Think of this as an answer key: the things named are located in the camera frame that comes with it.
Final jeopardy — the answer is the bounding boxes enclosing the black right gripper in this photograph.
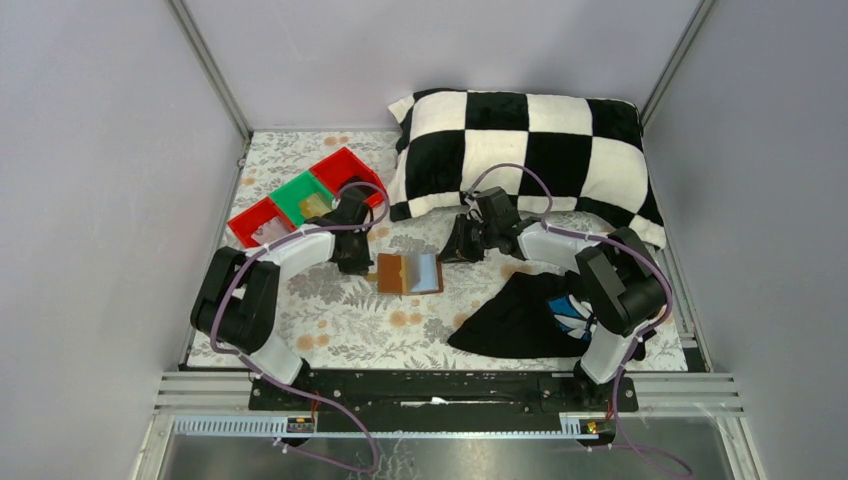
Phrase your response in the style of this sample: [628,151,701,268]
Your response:
[436,215,498,266]

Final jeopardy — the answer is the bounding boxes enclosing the brown leather card holder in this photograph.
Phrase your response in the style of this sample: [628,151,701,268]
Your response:
[376,253,444,296]

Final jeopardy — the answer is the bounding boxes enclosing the green plastic bin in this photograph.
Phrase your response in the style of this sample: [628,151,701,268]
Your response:
[268,171,334,228]

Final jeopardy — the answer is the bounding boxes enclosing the red bin with cards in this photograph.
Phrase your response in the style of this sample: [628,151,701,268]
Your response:
[227,196,295,248]

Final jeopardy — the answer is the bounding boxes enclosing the black shirt blue white print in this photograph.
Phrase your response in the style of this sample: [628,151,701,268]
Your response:
[447,267,669,368]

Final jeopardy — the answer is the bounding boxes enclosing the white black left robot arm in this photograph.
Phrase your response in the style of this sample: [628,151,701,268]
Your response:
[190,181,386,411]

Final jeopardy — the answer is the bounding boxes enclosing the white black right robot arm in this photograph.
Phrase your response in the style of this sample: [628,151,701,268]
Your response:
[441,187,673,412]

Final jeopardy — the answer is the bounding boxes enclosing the cards in red bin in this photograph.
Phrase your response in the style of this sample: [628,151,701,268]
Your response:
[252,219,289,244]

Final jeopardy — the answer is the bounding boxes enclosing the yellow object in green bin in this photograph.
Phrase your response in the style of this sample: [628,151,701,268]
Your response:
[298,193,334,222]

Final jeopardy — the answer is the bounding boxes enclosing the floral patterned table mat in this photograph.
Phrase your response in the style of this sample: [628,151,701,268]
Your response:
[186,130,690,372]

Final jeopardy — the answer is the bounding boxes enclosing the black white checkered pillow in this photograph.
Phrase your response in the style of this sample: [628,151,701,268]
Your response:
[387,88,667,249]

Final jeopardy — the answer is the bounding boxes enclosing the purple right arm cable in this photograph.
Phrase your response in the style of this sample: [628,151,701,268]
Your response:
[463,162,694,478]

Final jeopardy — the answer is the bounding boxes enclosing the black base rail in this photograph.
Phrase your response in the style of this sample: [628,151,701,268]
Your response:
[248,369,639,435]

